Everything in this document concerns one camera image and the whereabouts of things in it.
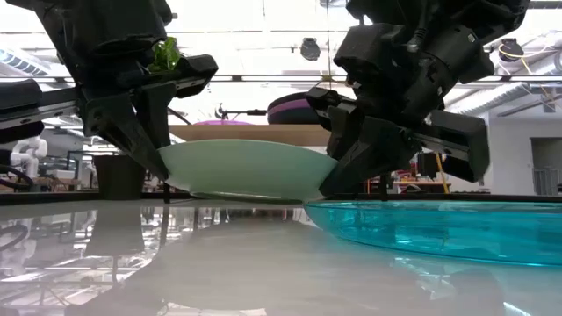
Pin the transparent blue plate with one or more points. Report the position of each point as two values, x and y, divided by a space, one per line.
417 232

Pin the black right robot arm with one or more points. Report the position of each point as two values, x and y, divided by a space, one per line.
492 15

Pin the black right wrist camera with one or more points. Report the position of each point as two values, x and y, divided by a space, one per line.
369 52

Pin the long ceiling light fixture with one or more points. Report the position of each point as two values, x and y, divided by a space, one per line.
272 78

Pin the black plate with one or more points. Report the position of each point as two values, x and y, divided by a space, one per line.
292 96

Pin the wooden shelf with black frame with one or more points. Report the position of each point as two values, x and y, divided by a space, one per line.
246 131

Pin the sage green plate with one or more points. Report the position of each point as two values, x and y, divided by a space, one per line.
246 169

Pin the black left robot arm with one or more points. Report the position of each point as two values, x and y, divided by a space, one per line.
96 11

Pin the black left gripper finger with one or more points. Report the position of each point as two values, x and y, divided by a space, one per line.
156 114
118 127

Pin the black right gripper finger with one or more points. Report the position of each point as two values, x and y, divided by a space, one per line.
342 131
373 149

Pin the black monitor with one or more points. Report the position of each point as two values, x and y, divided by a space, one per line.
428 169

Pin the black plant pot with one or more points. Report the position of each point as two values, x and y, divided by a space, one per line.
118 175

